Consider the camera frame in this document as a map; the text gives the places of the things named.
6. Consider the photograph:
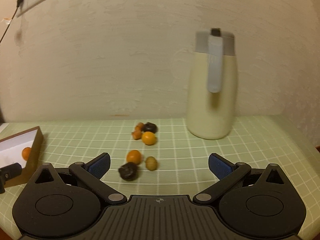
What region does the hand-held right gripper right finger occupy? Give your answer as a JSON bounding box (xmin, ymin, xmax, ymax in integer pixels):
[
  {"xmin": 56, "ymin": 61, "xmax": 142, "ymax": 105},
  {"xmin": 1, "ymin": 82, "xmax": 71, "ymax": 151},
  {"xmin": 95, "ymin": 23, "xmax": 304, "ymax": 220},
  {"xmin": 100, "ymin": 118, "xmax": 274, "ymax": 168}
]
[{"xmin": 193, "ymin": 152, "xmax": 289, "ymax": 205}]

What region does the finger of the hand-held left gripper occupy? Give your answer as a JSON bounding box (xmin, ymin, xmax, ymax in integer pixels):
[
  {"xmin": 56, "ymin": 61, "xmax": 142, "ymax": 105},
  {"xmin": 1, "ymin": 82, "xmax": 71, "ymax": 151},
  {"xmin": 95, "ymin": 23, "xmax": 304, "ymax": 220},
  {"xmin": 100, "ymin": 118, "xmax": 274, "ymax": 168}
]
[{"xmin": 0, "ymin": 162, "xmax": 22, "ymax": 181}]

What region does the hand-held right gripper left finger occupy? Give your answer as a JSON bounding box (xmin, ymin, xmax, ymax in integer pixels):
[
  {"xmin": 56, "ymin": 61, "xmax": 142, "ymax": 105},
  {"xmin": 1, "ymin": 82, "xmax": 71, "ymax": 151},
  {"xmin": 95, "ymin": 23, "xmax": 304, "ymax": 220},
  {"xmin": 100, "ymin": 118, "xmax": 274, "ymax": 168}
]
[{"xmin": 29, "ymin": 152, "xmax": 127, "ymax": 205}]

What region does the white box with brown rim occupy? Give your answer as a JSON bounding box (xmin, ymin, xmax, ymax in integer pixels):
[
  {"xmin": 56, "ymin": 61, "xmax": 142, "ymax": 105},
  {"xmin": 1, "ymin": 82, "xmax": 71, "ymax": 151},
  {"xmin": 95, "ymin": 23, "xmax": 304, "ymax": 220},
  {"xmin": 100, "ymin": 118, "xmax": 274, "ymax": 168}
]
[{"xmin": 0, "ymin": 126, "xmax": 45, "ymax": 188}]

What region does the yellow-brown longan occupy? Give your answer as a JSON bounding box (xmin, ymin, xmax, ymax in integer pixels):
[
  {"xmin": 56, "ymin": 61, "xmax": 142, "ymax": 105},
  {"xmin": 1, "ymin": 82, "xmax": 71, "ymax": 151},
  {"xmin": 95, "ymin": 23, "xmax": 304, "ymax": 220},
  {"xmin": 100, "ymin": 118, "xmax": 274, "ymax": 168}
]
[{"xmin": 145, "ymin": 156, "xmax": 158, "ymax": 171}]

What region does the dark wrinkled fruit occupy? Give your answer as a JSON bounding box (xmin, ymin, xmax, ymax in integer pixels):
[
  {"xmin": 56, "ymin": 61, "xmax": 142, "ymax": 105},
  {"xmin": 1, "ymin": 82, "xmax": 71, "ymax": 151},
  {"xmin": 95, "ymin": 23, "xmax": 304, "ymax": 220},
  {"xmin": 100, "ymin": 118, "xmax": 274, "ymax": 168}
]
[
  {"xmin": 142, "ymin": 122, "xmax": 158, "ymax": 134},
  {"xmin": 118, "ymin": 162, "xmax": 139, "ymax": 181}
]

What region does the green checked tablecloth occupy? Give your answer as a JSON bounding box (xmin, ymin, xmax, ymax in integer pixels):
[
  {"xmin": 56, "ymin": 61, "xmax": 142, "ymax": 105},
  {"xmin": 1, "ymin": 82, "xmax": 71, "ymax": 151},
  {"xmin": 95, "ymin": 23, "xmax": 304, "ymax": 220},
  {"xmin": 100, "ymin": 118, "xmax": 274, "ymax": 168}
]
[{"xmin": 0, "ymin": 115, "xmax": 320, "ymax": 240}]

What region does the cream thermos jug grey lid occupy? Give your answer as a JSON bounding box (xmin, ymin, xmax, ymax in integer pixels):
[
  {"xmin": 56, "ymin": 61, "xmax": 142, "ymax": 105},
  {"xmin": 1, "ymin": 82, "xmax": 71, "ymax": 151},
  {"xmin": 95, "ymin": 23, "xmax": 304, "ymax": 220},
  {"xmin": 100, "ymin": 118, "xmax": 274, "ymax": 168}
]
[{"xmin": 186, "ymin": 27, "xmax": 238, "ymax": 140}]

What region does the dark thin cable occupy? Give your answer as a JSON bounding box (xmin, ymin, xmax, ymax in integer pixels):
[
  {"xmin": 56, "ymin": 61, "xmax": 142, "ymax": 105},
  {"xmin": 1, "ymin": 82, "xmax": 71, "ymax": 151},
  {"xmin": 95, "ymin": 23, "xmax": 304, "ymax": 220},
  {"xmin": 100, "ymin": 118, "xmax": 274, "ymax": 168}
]
[{"xmin": 0, "ymin": 5, "xmax": 19, "ymax": 43}]

